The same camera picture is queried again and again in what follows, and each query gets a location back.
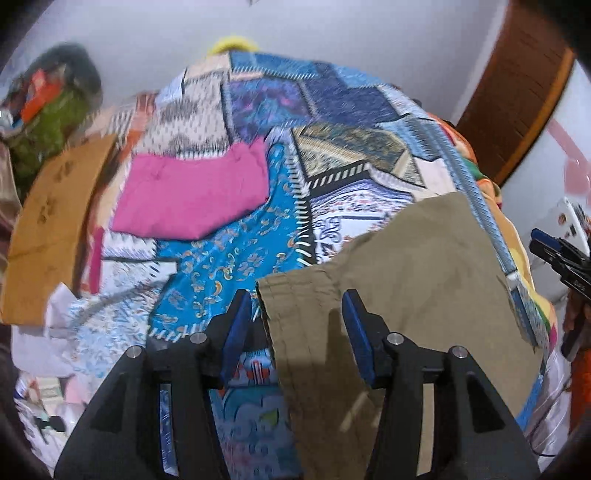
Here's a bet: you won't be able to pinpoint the white power strip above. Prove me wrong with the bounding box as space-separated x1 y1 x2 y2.
526 197 589 273

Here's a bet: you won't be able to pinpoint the person's right hand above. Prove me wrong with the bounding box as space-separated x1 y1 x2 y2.
562 284 591 333

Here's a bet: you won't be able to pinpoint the blue patchwork printed blanket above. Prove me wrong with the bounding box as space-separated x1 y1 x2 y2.
69 50 550 480

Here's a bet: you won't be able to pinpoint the khaki pants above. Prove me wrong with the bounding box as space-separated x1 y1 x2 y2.
255 192 543 480

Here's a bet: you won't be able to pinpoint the yellow pillow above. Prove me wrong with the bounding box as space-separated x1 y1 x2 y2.
211 34 259 55

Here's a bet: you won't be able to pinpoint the green bag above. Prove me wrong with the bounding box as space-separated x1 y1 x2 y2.
2 42 103 185

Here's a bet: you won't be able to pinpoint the brown cardboard box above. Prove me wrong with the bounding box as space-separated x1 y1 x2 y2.
0 135 118 325

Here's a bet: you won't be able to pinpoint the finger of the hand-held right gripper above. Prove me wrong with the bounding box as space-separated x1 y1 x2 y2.
529 228 591 291

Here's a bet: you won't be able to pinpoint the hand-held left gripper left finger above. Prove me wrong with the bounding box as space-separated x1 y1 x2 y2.
54 289 253 480

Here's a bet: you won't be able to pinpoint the wooden door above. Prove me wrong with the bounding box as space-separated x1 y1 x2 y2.
455 0 578 186

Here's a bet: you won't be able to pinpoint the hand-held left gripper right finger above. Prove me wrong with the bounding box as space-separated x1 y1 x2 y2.
342 289 542 480

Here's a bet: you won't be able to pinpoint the pink folded cloth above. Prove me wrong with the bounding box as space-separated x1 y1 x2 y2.
111 137 271 241

